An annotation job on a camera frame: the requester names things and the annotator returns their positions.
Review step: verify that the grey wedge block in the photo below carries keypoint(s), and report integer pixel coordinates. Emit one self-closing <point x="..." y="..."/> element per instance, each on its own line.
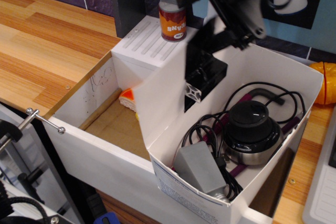
<point x="196" y="165"/>

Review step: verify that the orange salmon sushi toy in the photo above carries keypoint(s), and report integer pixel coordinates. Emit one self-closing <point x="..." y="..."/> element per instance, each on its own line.
<point x="126" y="98"/>

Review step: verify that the metal clamp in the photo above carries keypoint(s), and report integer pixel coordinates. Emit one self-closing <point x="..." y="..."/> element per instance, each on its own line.
<point x="13" y="133"/>

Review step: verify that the white appliance at right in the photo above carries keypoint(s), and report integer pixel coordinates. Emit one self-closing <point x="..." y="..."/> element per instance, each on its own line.
<point x="320" y="204"/>

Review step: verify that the white toy sink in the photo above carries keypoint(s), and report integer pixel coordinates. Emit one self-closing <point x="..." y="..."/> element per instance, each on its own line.
<point x="106" y="147"/>

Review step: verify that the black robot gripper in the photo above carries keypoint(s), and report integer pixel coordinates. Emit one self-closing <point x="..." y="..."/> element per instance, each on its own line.
<point x="243" y="24"/>

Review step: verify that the brown beans can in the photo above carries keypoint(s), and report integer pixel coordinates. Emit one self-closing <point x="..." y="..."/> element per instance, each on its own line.
<point x="172" y="20"/>

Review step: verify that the black 3D mouse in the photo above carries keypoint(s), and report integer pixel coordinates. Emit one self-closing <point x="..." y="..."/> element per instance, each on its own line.
<point x="251" y="135"/>

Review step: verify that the orange toy croissant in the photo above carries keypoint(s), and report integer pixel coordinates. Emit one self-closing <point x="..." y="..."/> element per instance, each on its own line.
<point x="327" y="92"/>

